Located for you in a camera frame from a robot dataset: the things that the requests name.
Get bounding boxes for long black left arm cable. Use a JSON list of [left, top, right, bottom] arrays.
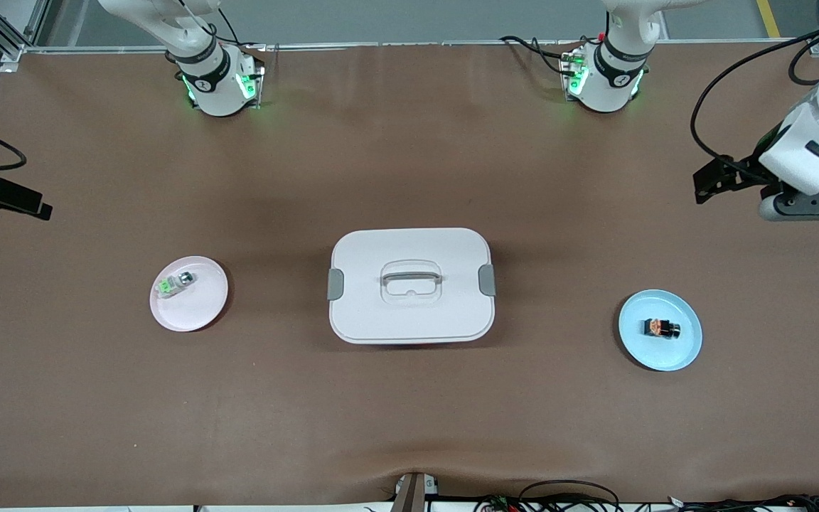
[[690, 30, 819, 176]]

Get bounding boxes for black base cables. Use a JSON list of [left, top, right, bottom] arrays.
[[500, 34, 581, 76], [196, 7, 269, 55]]

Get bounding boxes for green and white switch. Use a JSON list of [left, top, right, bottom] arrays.
[[158, 271, 195, 297]]

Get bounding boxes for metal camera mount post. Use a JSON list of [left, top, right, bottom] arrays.
[[390, 471, 440, 512]]

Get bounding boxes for light blue round plate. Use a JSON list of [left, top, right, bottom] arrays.
[[618, 289, 704, 372]]

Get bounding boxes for white lidded storage box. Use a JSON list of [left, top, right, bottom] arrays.
[[327, 228, 497, 346]]

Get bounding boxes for black right base cables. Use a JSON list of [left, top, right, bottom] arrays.
[[196, 7, 269, 55]]

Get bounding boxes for tangled cable bundle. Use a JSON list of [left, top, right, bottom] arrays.
[[473, 493, 819, 512]]

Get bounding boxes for black left base cables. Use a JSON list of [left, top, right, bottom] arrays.
[[500, 34, 581, 76]]

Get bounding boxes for short black left arm cable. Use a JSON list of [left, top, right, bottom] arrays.
[[788, 34, 819, 88]]

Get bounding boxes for black looped cable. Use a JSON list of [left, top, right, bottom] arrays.
[[518, 479, 621, 512]]

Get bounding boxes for pink round plate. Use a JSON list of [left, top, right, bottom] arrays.
[[149, 255, 230, 333]]

